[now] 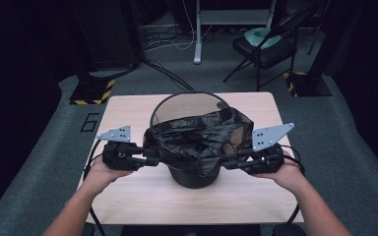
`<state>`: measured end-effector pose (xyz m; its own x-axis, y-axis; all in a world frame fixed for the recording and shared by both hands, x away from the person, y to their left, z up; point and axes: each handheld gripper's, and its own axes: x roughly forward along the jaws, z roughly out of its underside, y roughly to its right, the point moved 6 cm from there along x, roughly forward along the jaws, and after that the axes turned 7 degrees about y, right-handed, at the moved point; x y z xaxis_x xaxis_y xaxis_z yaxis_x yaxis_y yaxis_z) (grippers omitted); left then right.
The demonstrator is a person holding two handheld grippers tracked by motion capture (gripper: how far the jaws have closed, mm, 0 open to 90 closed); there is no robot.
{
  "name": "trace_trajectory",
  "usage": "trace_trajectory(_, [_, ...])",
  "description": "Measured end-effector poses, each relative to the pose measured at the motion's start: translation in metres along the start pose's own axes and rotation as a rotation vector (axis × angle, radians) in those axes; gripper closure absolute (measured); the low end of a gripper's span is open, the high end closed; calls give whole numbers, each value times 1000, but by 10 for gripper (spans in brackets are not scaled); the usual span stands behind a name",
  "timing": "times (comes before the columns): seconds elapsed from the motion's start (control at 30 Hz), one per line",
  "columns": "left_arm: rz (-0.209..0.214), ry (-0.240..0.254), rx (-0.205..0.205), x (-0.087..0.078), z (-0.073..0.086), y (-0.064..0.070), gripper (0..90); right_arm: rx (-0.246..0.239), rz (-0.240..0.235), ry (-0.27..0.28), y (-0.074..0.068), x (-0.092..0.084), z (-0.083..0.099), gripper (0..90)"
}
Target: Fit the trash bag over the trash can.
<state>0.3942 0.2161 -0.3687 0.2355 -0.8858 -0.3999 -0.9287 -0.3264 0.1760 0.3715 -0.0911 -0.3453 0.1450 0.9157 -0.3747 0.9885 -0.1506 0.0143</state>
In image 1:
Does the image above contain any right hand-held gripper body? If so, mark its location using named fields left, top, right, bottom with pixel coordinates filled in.
left=241, top=122, right=295, bottom=176

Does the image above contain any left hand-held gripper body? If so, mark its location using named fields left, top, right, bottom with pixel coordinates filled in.
left=95, top=125, right=140, bottom=172

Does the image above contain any black plastic trash bag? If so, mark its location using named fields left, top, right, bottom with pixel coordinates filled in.
left=143, top=106, right=256, bottom=178

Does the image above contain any black mesh wastebasket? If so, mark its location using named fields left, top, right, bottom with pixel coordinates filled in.
left=149, top=90, right=233, bottom=191

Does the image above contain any person's left hand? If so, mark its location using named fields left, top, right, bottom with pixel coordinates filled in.
left=83, top=156, right=135, bottom=199

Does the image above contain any person's right hand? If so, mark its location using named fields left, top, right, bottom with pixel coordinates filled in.
left=251, top=149, right=305, bottom=195

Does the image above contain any black stand with striped base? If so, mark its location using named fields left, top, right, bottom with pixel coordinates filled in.
left=69, top=70, right=117, bottom=106
left=283, top=0, right=334, bottom=98

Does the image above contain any black armrest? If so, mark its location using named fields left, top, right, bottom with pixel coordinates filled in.
left=80, top=221, right=96, bottom=236
left=272, top=223, right=308, bottom=236

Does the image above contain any black folding chair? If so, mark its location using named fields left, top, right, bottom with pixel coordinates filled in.
left=222, top=4, right=317, bottom=92

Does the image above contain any green cushion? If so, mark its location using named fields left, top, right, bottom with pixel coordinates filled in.
left=243, top=27, right=284, bottom=50

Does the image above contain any black cabinet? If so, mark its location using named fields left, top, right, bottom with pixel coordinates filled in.
left=66, top=0, right=145, bottom=72

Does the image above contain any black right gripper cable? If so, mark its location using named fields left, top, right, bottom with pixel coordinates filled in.
left=281, top=144, right=307, bottom=224

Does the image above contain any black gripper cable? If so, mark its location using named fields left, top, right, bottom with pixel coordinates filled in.
left=281, top=144, right=307, bottom=224
left=82, top=139, right=107, bottom=236

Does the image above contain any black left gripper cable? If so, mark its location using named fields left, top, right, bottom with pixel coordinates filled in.
left=82, top=139, right=107, bottom=236

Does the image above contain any thick black floor cable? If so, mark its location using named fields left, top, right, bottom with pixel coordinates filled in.
left=142, top=58, right=198, bottom=94

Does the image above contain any bundle of thin floor cables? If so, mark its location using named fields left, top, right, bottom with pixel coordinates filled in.
left=142, top=0, right=219, bottom=53

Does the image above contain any white metal desk frame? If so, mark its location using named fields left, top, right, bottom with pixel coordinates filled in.
left=193, top=0, right=278, bottom=65

